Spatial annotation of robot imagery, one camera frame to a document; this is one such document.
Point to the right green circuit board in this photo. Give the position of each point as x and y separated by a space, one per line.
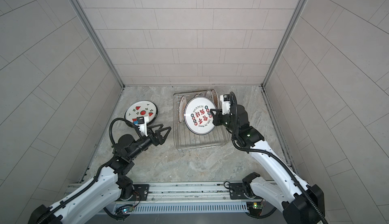
255 208

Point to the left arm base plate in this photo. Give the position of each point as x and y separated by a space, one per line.
137 192

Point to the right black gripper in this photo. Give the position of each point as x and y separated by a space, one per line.
217 120

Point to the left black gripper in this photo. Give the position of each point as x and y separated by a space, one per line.
156 141

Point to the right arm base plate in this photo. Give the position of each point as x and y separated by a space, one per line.
236 190

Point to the green circuit board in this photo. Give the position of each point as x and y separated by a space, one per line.
255 208
124 211

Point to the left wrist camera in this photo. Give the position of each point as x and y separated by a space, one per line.
141 123

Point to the metal wire dish rack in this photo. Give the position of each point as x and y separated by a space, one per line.
184 139

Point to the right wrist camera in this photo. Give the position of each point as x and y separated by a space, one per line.
225 102

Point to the left green circuit board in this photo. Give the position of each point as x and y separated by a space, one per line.
124 211

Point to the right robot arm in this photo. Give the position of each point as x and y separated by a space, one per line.
299 202

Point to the orange sunburst plate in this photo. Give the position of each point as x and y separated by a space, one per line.
181 110

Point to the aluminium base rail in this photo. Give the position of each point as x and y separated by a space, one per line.
187 197

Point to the brown patterned plate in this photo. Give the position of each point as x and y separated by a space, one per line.
214 97
208 95

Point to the brown patterned plate rear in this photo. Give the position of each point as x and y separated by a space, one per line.
214 97

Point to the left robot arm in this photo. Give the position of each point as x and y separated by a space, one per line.
109 184

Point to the white plate red characters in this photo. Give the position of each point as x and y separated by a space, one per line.
197 115

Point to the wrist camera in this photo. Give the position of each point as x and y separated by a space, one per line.
141 123
225 102

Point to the white watermelon pattern plate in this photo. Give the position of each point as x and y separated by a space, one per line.
142 108

